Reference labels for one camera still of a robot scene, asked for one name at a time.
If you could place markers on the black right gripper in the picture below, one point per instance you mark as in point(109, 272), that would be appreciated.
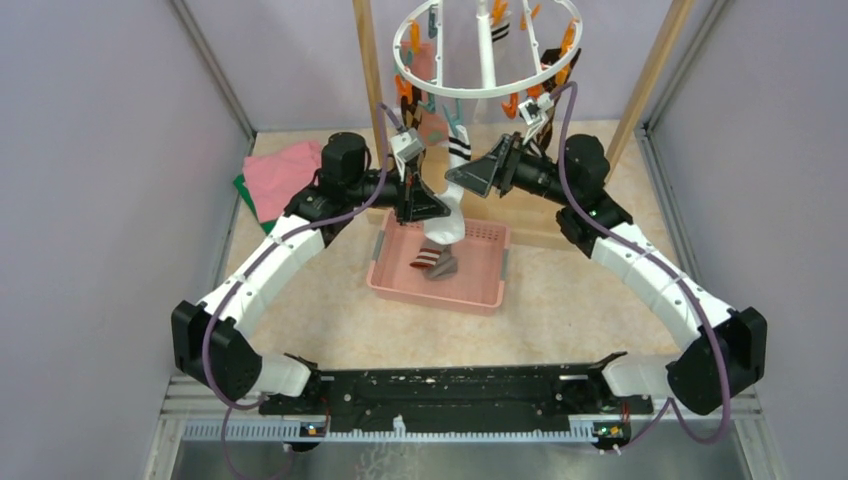
point(479, 175)

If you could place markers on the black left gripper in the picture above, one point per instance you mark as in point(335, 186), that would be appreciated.
point(414, 201)

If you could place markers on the grey sock striped cuff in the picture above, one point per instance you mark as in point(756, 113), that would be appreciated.
point(435, 262)

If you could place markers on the pink plastic basket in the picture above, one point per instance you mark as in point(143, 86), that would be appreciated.
point(467, 277)

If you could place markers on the brown argyle sock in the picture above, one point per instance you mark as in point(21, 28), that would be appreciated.
point(409, 97)
point(544, 136)

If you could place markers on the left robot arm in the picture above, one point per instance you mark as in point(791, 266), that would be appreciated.
point(211, 336)

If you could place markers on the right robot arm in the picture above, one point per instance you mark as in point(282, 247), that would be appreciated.
point(722, 348)

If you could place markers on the wooden hanger rack stand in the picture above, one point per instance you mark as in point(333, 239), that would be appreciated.
point(531, 218)

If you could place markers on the white round clip hanger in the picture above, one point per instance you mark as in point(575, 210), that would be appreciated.
point(427, 22)

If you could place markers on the teal clothes peg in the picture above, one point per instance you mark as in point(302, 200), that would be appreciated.
point(453, 113)

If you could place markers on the white black striped sock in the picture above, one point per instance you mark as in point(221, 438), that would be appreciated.
point(500, 30)

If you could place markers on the pink folded cloth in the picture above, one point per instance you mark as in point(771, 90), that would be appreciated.
point(272, 180)

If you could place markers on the green folded cloth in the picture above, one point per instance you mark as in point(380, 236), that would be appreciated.
point(240, 184)

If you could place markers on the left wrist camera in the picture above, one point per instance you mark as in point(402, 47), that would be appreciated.
point(406, 146)

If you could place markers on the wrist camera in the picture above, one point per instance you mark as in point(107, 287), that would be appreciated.
point(534, 112)
point(406, 146)

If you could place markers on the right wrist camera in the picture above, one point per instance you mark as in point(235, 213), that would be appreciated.
point(534, 112)

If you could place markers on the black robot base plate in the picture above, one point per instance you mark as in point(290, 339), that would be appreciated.
point(547, 403)

